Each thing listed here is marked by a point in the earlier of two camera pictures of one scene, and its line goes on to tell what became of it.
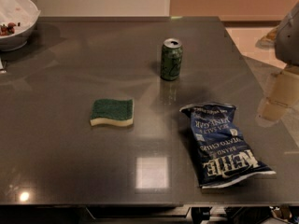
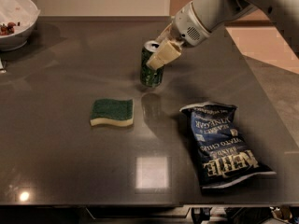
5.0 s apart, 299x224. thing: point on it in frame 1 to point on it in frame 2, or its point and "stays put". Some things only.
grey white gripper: x=288 y=41 to x=188 y=25
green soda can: x=171 y=60 to x=149 y=77
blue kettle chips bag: x=223 y=157 stays put
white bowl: x=18 y=19 stays put
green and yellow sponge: x=112 y=111 stays put
